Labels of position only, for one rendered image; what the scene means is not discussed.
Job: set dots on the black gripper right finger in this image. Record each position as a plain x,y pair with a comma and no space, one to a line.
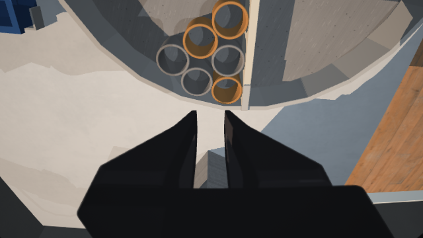
254,160

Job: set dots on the blue open crate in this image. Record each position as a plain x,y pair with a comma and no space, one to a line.
15,15

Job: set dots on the beige round turntable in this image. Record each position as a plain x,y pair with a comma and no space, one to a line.
303,49

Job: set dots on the grey hollow cylinder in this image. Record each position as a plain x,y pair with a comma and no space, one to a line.
231,68
168,66
198,88

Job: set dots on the bronze bushing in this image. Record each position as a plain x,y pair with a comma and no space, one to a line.
226,96
230,33
195,51

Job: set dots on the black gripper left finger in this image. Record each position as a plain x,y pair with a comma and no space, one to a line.
160,160

